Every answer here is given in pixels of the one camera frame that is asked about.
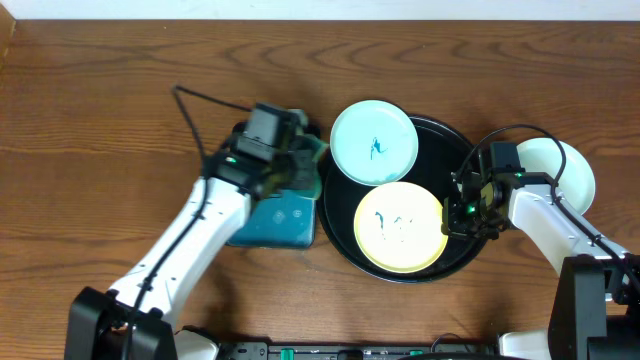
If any yellow plate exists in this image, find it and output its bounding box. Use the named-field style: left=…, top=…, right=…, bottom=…
left=353, top=182, right=448, bottom=274

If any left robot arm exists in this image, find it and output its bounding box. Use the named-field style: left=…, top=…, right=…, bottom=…
left=64, top=104, right=327, bottom=359

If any white plate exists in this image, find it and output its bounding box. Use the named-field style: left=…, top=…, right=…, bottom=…
left=330, top=100, right=419, bottom=186
left=517, top=138, right=596, bottom=215

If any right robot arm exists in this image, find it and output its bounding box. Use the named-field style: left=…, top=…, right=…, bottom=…
left=442, top=173, right=639, bottom=359

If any round black serving tray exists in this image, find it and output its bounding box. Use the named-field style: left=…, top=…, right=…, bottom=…
left=316, top=115, right=485, bottom=284

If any rectangular black water tray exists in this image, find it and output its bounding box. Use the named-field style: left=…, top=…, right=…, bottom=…
left=224, top=122, right=321, bottom=250

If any green yellow sponge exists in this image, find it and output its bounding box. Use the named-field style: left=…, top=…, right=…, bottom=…
left=284, top=134, right=328, bottom=200

